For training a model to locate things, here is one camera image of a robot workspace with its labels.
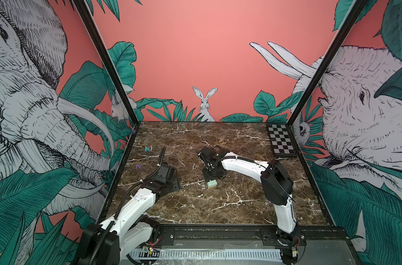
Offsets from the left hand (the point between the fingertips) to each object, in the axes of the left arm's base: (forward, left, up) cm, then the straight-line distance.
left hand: (175, 180), depth 86 cm
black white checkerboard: (+26, -68, -2) cm, 73 cm away
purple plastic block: (+13, +23, -4) cm, 27 cm away
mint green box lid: (-2, -19, 0) cm, 19 cm away
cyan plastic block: (+25, +21, -4) cm, 33 cm away
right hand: (+3, -17, -1) cm, 17 cm away
